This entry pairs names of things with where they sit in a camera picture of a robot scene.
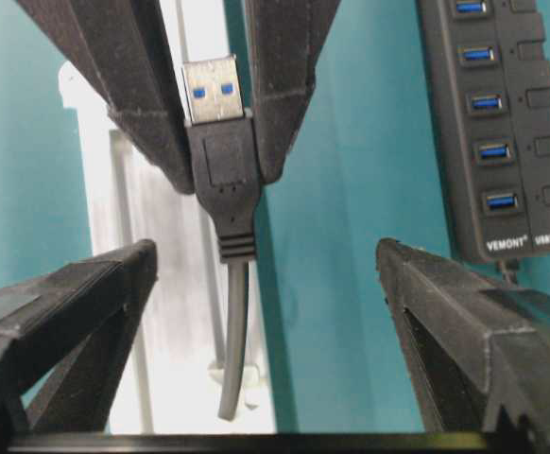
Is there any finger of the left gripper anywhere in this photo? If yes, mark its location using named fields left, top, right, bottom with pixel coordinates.
left=245, top=0, right=339, bottom=184
left=19, top=0, right=195, bottom=194

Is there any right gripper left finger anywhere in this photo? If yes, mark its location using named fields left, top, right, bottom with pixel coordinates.
left=0, top=239, right=158, bottom=453

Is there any black USB cable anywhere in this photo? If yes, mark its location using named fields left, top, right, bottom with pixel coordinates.
left=180, top=54, right=260, bottom=423

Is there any middle clear zip-tie ring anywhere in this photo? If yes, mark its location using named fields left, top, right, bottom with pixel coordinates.
left=206, top=361, right=262, bottom=410

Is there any aluminium extrusion rail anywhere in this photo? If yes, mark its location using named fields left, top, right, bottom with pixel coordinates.
left=57, top=0, right=276, bottom=435

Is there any black USB hub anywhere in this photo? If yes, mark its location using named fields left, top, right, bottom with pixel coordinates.
left=417, top=1, right=550, bottom=263

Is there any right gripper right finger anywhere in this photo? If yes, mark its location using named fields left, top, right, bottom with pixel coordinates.
left=375, top=238, right=550, bottom=435

